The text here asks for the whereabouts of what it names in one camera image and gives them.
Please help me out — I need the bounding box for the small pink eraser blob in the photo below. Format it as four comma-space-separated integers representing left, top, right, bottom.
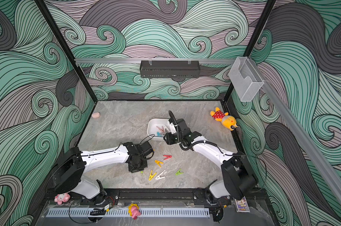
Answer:
91, 112, 100, 118

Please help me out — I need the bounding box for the white slotted cable duct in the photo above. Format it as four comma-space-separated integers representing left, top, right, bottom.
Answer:
45, 207, 210, 218

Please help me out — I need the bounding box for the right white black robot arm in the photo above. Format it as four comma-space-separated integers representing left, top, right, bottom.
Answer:
163, 119, 258, 200

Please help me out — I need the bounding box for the pink yellow flower toy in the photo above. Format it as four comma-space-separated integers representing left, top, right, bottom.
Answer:
128, 203, 141, 219

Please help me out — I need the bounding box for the yellow clothespin lower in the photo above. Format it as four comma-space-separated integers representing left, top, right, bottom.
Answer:
148, 170, 157, 181

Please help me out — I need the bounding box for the white clothespin lower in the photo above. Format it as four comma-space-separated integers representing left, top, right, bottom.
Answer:
155, 170, 166, 180

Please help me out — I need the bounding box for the white plastic storage box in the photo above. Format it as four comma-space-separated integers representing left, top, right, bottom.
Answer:
147, 118, 170, 141

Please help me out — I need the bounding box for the yellow orange clothespin middle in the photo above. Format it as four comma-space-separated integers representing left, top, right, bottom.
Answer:
154, 160, 163, 168

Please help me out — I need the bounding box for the pink pig toy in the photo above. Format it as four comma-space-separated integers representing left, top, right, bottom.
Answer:
54, 193, 71, 205

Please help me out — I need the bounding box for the pink clothespin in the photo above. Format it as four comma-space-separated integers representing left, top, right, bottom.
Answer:
156, 126, 166, 133

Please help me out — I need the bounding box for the card box with picture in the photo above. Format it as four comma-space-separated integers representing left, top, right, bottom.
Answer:
233, 197, 250, 213

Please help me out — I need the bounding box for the red clothespin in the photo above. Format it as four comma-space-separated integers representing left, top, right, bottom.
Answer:
163, 155, 172, 160

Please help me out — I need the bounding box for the black wall-mounted tray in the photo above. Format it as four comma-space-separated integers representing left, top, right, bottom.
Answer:
140, 60, 200, 78

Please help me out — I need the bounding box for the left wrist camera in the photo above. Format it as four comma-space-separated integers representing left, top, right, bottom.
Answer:
140, 141, 154, 161

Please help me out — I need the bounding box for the yellow bear plush toy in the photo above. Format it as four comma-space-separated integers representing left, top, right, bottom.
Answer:
210, 107, 238, 131

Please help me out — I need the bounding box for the clear acrylic wall holder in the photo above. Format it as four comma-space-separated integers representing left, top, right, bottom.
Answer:
228, 57, 264, 102

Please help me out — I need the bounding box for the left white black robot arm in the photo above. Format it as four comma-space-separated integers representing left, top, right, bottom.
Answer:
51, 141, 154, 201

